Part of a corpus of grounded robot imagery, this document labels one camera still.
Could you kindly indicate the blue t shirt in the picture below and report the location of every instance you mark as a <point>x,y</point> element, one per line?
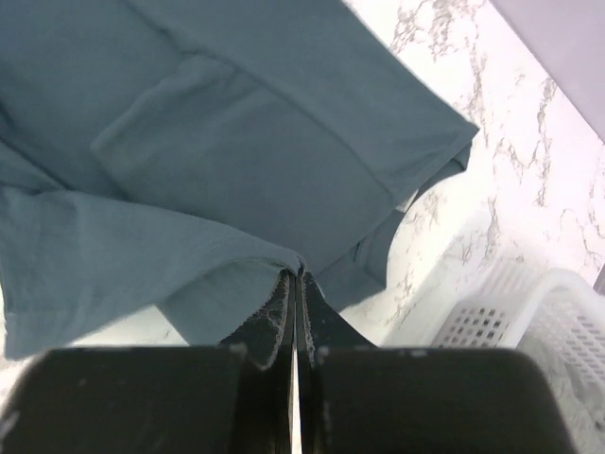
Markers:
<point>182,154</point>

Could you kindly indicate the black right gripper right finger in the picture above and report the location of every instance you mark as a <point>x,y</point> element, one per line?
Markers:
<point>360,398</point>

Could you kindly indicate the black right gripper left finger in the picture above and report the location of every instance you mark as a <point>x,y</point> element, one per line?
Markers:
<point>232,397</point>

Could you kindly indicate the white plastic laundry basket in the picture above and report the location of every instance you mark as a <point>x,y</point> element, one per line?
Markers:
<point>556,318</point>

